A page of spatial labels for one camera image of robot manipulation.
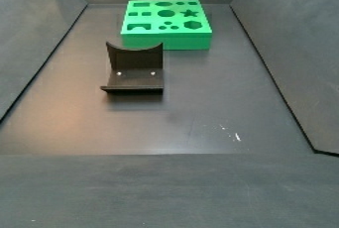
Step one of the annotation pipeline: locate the green shape sorter block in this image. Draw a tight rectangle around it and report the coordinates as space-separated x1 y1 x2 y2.
120 0 212 50

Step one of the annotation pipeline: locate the black curved holder bracket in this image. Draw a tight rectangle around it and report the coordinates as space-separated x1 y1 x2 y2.
100 43 164 93

